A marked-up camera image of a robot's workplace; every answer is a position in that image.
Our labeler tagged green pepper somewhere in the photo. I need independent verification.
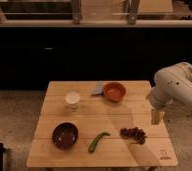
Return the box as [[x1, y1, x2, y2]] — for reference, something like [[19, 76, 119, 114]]
[[88, 132, 111, 153]]

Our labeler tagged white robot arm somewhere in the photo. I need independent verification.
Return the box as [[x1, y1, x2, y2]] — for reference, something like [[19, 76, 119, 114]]
[[147, 62, 192, 125]]

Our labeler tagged white paper cup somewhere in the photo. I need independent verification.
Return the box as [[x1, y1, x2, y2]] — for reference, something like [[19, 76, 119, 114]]
[[65, 91, 81, 109]]

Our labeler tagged dark dried fruit cluster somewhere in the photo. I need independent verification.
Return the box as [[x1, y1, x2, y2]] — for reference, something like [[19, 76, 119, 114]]
[[120, 127, 147, 144]]

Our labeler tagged orange bowl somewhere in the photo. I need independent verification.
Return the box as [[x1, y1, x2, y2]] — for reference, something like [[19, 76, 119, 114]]
[[103, 82, 126, 102]]

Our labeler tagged grey cloth piece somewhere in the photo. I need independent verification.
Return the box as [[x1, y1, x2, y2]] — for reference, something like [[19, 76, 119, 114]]
[[91, 81, 104, 96]]

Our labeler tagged wooden folding table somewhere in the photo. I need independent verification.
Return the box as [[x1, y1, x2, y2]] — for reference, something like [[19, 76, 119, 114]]
[[27, 81, 178, 168]]

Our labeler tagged dark brown bowl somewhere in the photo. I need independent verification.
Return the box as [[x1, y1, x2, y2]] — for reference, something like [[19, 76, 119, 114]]
[[52, 122, 78, 150]]

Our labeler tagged black handle bar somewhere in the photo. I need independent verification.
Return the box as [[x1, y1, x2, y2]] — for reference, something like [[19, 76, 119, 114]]
[[0, 143, 5, 171]]

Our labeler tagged wooden shelf rail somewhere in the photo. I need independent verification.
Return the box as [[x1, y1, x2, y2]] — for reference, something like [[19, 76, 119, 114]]
[[0, 0, 192, 28]]

